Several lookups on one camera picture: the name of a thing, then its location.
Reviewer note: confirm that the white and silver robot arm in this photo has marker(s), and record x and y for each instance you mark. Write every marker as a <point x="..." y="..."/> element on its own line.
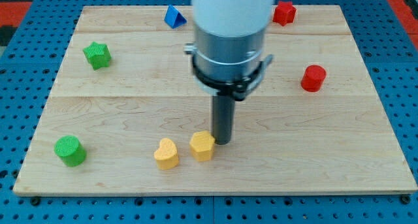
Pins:
<point x="228" y="44"/>

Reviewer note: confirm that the red star block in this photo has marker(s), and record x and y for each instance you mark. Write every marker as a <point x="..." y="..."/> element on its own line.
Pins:
<point x="284" y="13"/>

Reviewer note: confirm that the green star block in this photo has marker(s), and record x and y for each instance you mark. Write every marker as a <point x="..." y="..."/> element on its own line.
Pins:
<point x="97" y="55"/>

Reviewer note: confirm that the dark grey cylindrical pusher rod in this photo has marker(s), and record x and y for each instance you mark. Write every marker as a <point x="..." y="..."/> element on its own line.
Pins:
<point x="222" y="118"/>

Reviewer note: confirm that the yellow pentagon block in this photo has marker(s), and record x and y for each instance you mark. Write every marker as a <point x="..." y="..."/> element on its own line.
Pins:
<point x="202" y="146"/>

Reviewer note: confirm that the yellow heart block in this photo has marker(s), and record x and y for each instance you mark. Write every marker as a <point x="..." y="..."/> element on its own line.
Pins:
<point x="166" y="156"/>

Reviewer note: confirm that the light wooden board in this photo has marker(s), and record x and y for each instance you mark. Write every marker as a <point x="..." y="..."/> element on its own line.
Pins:
<point x="286" y="140"/>

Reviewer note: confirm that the blue triangle block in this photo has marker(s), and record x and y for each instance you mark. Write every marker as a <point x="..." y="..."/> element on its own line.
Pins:
<point x="174" y="18"/>

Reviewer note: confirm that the red cylinder block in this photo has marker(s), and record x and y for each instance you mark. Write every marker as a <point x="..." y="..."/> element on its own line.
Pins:
<point x="313" y="78"/>

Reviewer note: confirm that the green cylinder block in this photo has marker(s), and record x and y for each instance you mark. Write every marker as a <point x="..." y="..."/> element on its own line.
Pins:
<point x="69" y="149"/>

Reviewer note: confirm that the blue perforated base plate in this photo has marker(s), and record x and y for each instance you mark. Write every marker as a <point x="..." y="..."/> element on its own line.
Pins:
<point x="32" y="59"/>

